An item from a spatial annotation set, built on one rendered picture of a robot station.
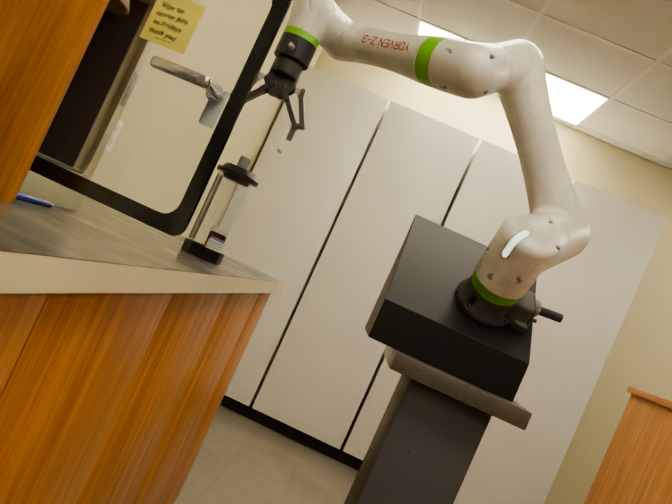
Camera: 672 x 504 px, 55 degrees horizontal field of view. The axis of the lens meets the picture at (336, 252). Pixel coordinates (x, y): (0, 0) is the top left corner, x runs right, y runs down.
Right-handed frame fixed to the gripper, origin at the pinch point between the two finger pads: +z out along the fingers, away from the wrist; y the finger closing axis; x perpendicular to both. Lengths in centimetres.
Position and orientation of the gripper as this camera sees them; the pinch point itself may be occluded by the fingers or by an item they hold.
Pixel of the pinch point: (255, 137)
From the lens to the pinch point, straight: 163.7
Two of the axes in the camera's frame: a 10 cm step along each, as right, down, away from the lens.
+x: 0.7, 0.7, 10.0
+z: -4.1, 9.1, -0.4
